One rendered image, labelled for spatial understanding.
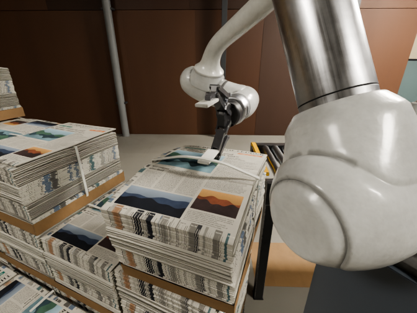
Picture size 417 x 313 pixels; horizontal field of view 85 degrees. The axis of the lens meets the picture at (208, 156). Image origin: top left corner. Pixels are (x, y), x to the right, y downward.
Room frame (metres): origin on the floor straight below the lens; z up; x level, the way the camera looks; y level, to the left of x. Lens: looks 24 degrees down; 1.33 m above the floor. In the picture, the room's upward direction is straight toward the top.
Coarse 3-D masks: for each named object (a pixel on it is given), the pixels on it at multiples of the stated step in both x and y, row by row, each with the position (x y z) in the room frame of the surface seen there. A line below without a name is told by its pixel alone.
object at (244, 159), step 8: (168, 152) 0.63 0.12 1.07; (176, 152) 0.63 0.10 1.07; (184, 152) 0.64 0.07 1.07; (192, 152) 0.64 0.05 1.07; (200, 152) 0.64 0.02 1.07; (224, 152) 0.65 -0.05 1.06; (232, 152) 0.65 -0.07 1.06; (240, 152) 0.66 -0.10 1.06; (248, 152) 0.66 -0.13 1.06; (224, 160) 0.57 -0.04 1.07; (232, 160) 0.57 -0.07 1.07; (240, 160) 0.57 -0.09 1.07; (248, 160) 0.57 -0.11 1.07; (256, 160) 0.58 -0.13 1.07; (264, 160) 0.62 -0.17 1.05; (248, 168) 0.52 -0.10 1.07; (256, 168) 0.52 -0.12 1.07; (264, 168) 0.63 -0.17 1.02; (264, 176) 0.61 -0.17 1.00; (264, 192) 0.62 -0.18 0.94; (256, 216) 0.50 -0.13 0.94; (256, 224) 0.55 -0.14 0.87
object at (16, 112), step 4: (16, 108) 1.09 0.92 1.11; (20, 108) 1.10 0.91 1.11; (0, 112) 1.02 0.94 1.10; (4, 112) 1.04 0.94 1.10; (8, 112) 1.05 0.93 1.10; (12, 112) 1.07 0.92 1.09; (16, 112) 1.08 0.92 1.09; (20, 112) 1.10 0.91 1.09; (0, 116) 1.02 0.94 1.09; (4, 116) 1.03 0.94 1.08; (8, 116) 1.05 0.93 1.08; (12, 116) 1.06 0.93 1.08; (16, 116) 1.08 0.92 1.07; (20, 116) 1.09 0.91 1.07; (0, 120) 1.01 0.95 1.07
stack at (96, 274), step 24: (72, 216) 0.65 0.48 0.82; (96, 216) 0.64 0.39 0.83; (0, 240) 0.63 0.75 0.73; (24, 240) 0.57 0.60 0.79; (48, 240) 0.53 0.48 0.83; (72, 240) 0.52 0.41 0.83; (96, 240) 0.53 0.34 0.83; (24, 264) 0.60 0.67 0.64; (48, 264) 0.53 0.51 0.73; (72, 264) 0.49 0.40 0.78; (96, 264) 0.44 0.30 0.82; (48, 288) 0.57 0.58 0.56; (72, 288) 0.50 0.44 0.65; (96, 288) 0.45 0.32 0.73; (120, 288) 0.42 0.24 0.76; (144, 288) 0.39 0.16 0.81; (96, 312) 0.47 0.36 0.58; (120, 312) 0.43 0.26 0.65; (144, 312) 0.39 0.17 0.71; (168, 312) 0.36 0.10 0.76; (192, 312) 0.33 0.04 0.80; (216, 312) 0.32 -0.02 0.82; (240, 312) 0.56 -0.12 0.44
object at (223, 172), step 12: (168, 168) 0.51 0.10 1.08; (180, 168) 0.51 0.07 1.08; (192, 168) 0.51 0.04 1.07; (204, 168) 0.52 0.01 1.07; (216, 168) 0.52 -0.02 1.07; (228, 168) 0.52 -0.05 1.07; (240, 168) 0.52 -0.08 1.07; (228, 180) 0.46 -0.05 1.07; (240, 180) 0.45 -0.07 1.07; (252, 180) 0.46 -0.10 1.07; (252, 192) 0.45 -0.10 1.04; (252, 204) 0.44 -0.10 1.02; (252, 216) 0.45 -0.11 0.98; (252, 228) 0.45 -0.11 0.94
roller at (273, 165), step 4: (264, 148) 1.36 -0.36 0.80; (268, 148) 1.35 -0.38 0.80; (264, 152) 1.31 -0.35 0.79; (268, 152) 1.29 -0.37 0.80; (268, 156) 1.23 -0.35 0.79; (272, 156) 1.22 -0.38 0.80; (268, 160) 1.20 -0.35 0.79; (272, 160) 1.17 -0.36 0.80; (268, 164) 1.18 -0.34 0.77; (272, 164) 1.13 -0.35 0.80; (276, 164) 1.12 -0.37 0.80; (272, 168) 1.09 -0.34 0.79; (276, 168) 1.07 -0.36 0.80; (272, 172) 1.07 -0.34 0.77
